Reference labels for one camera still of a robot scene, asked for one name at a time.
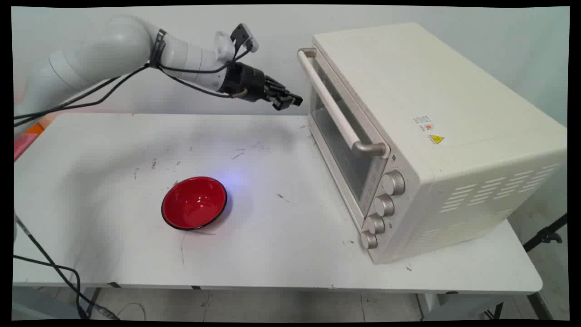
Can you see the white printed label sticker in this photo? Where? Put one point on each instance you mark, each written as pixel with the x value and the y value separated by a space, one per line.
pixel 423 122

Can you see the orange and pink board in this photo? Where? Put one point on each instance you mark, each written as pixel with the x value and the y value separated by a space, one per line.
pixel 25 141

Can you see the red bowl with black rim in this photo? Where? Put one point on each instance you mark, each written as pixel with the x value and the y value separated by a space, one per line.
pixel 194 203

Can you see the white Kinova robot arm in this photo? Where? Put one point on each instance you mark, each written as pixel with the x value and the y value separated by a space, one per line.
pixel 113 45

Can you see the dark table leg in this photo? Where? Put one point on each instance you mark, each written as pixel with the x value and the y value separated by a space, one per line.
pixel 540 306
pixel 93 302

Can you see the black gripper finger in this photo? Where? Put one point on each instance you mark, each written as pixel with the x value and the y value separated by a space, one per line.
pixel 279 103
pixel 287 93

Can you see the cream toaster oven body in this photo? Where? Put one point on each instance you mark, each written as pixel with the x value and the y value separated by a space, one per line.
pixel 454 91

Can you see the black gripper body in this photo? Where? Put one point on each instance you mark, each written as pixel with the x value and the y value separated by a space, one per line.
pixel 245 81

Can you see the yellow warning sticker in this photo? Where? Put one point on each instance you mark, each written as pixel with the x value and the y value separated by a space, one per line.
pixel 436 139

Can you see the silver oven knob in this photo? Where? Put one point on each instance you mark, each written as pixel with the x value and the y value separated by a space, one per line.
pixel 376 224
pixel 384 205
pixel 393 182
pixel 368 240

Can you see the white table leg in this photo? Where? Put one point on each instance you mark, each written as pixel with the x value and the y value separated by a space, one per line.
pixel 429 306

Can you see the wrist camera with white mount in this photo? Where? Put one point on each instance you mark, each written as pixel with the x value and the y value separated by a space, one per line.
pixel 243 36

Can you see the black tripod leg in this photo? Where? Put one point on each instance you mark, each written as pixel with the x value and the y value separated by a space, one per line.
pixel 547 236

